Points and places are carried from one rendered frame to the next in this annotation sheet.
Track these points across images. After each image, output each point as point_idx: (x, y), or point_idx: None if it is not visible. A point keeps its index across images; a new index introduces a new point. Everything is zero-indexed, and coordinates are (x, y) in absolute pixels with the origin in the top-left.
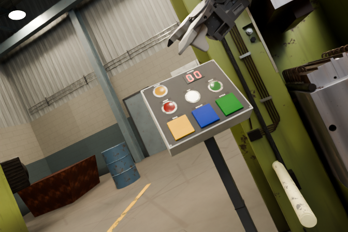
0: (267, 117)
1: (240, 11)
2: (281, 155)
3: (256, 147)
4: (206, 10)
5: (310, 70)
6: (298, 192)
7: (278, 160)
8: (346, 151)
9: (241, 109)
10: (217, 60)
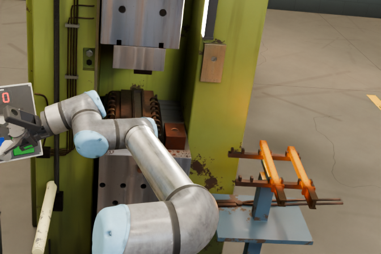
0: (64, 141)
1: (46, 136)
2: (60, 177)
3: (39, 162)
4: (18, 142)
5: None
6: (46, 226)
7: (54, 181)
8: (103, 204)
9: (31, 153)
10: (40, 65)
